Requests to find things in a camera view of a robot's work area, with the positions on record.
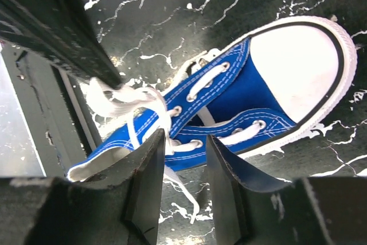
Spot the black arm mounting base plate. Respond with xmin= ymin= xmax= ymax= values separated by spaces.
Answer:
xmin=1 ymin=43 xmax=101 ymax=177

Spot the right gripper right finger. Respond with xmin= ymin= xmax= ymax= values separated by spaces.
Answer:
xmin=206 ymin=135 xmax=366 ymax=244

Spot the blue canvas sneaker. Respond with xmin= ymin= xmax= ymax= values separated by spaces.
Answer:
xmin=67 ymin=16 xmax=357 ymax=183

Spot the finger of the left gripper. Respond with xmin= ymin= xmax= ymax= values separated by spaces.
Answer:
xmin=1 ymin=0 xmax=123 ymax=89

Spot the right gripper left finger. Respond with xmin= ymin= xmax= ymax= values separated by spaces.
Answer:
xmin=1 ymin=129 xmax=165 ymax=244

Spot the white shoelace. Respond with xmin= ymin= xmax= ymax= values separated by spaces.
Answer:
xmin=85 ymin=64 xmax=267 ymax=225

